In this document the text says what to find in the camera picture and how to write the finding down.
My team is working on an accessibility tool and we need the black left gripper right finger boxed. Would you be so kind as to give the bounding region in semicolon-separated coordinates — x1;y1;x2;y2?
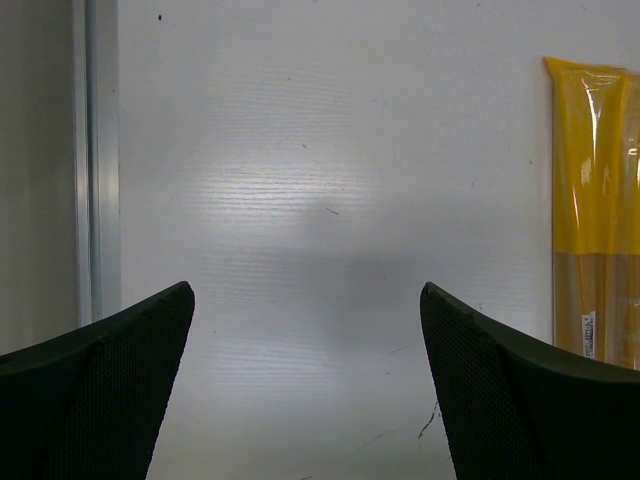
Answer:
420;282;639;479

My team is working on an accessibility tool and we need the yellow spaghetti bag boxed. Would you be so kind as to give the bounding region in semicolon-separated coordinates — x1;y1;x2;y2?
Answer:
545;57;639;369

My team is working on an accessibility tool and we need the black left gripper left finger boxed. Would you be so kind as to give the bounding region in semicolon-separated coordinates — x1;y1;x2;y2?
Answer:
1;281;195;479

